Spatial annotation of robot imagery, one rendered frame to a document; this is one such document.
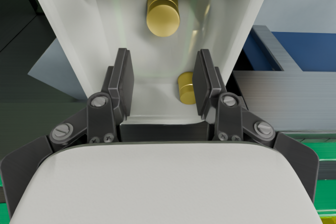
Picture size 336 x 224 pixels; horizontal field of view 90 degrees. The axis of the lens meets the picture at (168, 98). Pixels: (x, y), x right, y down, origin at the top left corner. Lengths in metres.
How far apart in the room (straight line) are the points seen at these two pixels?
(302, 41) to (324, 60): 0.07
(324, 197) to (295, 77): 0.19
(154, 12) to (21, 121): 0.34
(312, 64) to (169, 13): 0.36
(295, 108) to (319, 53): 0.23
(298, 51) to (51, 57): 0.63
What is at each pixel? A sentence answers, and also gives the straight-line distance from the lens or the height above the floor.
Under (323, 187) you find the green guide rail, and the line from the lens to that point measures 0.29.
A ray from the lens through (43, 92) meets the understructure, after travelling 0.79.
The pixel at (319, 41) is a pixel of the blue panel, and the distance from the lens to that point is 0.58.
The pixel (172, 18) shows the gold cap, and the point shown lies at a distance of 0.18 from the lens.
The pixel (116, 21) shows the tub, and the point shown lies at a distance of 0.24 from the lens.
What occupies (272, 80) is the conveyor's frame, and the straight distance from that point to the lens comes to 0.34.
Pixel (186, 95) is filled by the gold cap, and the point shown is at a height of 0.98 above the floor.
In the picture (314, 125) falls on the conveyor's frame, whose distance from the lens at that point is 0.31.
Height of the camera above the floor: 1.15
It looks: 39 degrees down
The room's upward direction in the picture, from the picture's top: 178 degrees clockwise
